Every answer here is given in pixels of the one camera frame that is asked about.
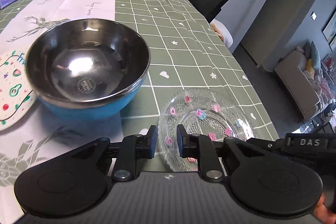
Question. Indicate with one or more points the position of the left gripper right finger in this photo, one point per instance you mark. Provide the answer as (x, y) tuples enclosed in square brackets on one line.
[(201, 148)]

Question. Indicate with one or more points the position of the white fruity painted plate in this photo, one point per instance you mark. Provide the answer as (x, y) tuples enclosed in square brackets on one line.
[(16, 94)]

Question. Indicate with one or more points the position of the blue steel bowl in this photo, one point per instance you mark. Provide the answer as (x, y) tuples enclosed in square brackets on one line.
[(87, 69)]

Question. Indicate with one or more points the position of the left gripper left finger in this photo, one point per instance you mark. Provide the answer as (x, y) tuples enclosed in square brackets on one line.
[(129, 151)]

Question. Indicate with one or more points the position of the beige sofa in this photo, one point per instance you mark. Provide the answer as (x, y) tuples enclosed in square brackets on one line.
[(310, 86)]

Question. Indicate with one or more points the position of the person right hand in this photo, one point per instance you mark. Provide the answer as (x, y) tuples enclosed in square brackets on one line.
[(322, 213)]

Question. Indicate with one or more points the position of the glass plate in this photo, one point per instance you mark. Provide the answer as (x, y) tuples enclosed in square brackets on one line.
[(200, 111)]

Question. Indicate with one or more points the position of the red stool with towel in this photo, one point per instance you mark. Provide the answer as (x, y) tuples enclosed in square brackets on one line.
[(222, 32)]

